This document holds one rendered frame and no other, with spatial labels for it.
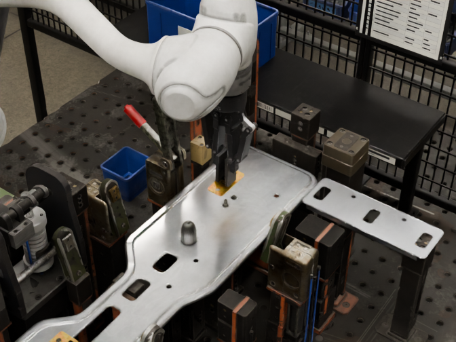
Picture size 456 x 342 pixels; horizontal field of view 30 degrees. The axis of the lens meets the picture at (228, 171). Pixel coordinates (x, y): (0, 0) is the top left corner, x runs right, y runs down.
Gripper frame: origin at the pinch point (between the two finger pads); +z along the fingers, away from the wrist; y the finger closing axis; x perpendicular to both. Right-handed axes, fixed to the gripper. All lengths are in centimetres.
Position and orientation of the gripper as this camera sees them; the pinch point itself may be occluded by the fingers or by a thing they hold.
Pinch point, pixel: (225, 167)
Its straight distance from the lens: 172.9
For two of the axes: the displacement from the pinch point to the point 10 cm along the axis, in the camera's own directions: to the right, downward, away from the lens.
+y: 8.1, 3.9, -4.4
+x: 5.9, -5.2, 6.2
